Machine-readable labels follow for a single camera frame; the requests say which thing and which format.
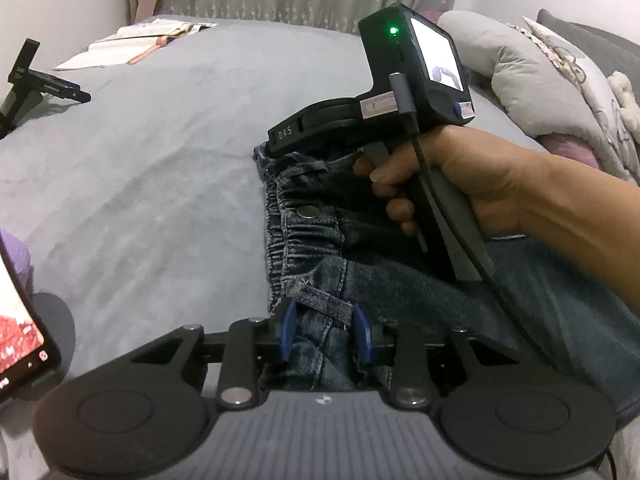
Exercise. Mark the dark blue jeans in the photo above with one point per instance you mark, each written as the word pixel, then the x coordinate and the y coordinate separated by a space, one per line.
pixel 500 300

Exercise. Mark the person's right hand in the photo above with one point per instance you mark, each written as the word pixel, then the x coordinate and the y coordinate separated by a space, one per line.
pixel 485 175

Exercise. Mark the white plush toy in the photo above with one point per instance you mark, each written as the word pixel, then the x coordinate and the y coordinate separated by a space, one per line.
pixel 625 102

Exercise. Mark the grey duvet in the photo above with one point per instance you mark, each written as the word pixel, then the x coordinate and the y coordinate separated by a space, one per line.
pixel 520 75

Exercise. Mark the black smartphone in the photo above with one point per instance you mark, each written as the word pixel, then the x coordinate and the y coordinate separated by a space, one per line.
pixel 20 340

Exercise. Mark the grey quilted headboard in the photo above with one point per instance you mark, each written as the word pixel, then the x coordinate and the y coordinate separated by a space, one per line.
pixel 600 40

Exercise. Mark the grey bed sheet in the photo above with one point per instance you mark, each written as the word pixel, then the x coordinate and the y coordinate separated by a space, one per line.
pixel 150 160

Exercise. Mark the lilac cloth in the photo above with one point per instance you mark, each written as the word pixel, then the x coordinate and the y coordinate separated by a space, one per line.
pixel 15 255

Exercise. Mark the black folding stand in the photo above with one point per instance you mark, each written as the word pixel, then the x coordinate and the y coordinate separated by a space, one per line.
pixel 35 85

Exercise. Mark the flower print pillow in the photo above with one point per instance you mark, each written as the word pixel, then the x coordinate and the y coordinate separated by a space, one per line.
pixel 575 65

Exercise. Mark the person's right forearm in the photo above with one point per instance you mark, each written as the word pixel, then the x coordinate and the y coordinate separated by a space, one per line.
pixel 585 220

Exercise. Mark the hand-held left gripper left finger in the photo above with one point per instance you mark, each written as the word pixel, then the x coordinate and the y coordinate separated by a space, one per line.
pixel 286 332

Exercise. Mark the pink blanket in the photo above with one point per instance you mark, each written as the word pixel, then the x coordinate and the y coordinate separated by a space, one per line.
pixel 570 150

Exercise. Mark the open book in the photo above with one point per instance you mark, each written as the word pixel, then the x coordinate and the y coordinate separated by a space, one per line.
pixel 125 45

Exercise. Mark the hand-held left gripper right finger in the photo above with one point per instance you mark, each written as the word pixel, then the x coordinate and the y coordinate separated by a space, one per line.
pixel 363 340

